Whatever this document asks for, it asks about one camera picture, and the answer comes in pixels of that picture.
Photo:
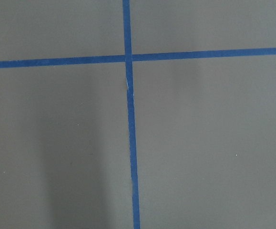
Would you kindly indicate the long blue tape strip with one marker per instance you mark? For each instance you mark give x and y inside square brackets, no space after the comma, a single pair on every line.
[131,112]

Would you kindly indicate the crossing blue tape strip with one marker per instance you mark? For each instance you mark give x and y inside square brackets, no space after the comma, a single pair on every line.
[137,57]

